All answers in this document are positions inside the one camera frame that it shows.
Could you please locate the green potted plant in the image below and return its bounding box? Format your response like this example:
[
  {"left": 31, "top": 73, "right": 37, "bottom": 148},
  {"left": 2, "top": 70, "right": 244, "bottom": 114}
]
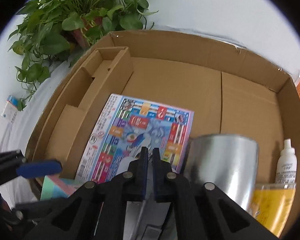
[{"left": 10, "top": 0, "right": 153, "bottom": 111}]

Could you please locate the colourful printed flat box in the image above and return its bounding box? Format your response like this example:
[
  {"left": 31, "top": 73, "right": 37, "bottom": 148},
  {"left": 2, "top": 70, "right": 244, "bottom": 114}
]
[{"left": 75, "top": 94, "right": 194, "bottom": 184}]

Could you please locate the yellow labelled dark jar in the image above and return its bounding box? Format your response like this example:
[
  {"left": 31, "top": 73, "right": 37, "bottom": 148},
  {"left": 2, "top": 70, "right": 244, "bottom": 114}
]
[{"left": 250, "top": 183, "right": 296, "bottom": 237}]

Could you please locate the small blue white carton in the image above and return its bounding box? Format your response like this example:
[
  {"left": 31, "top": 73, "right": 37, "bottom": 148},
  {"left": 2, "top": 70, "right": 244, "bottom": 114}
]
[{"left": 1, "top": 95, "right": 18, "bottom": 121}]

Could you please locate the silver metal can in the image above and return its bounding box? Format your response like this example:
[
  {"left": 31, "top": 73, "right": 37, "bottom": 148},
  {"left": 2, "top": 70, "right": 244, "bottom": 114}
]
[{"left": 183, "top": 134, "right": 259, "bottom": 211}]

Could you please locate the pastel rubik's cube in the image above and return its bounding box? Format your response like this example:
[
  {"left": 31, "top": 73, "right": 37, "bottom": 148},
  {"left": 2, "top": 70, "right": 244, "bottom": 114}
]
[{"left": 40, "top": 175, "right": 83, "bottom": 200}]

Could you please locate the brown cardboard box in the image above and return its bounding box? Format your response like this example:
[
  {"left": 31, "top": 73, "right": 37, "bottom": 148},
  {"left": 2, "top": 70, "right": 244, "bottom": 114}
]
[{"left": 25, "top": 29, "right": 300, "bottom": 238}]

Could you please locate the white spray bottle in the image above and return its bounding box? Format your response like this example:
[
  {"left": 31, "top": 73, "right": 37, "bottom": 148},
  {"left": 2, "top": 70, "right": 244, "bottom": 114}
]
[{"left": 275, "top": 139, "right": 298, "bottom": 184}]

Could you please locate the white tablecloth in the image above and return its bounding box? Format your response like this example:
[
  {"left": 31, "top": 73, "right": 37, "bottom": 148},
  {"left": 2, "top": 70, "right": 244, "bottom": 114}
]
[{"left": 1, "top": 30, "right": 300, "bottom": 209}]

